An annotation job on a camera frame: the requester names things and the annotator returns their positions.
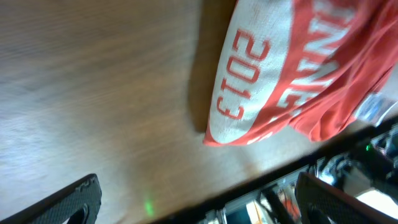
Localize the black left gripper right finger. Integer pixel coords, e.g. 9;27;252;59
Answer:
295;172;397;224

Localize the orange polo shirt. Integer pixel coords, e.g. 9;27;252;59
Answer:
204;0;397;146

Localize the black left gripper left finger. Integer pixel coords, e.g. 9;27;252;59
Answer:
1;174;102;224

